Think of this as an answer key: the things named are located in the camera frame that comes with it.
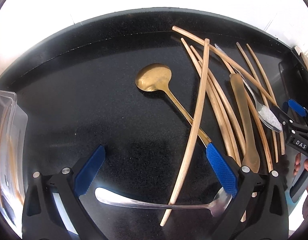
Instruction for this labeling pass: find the silver spoon with bowl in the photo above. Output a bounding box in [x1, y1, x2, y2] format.
[214, 43, 283, 133]

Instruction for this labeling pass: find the gold butter knife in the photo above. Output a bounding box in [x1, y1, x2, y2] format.
[230, 74, 261, 173]

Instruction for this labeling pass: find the long wooden chopstick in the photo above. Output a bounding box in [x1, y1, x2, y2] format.
[159, 38, 211, 228]

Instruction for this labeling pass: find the clear plastic container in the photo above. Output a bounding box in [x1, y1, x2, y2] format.
[0, 90, 28, 237]

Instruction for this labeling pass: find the gold spoon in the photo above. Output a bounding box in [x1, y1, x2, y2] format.
[135, 62, 213, 147]

